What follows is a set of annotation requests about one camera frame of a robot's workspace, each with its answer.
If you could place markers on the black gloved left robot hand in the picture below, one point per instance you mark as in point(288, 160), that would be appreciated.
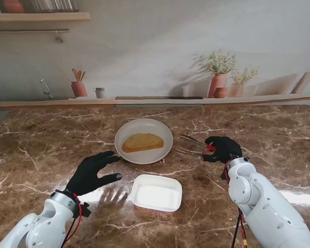
point(85, 175)

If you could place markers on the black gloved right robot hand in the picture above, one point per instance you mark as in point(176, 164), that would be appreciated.
point(227, 148)

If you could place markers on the toasted bread slice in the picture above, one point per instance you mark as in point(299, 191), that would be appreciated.
point(142, 142)

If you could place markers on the white paper bento box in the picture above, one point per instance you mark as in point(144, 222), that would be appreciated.
point(157, 193)

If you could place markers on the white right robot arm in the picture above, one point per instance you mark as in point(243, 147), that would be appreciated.
point(261, 206)

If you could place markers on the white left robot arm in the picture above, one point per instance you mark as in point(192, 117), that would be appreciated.
point(46, 227)

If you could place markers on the printed kitchen scene backdrop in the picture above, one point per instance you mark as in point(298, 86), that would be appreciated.
point(144, 51)

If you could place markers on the round white plate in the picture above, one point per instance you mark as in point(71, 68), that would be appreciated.
point(144, 125)

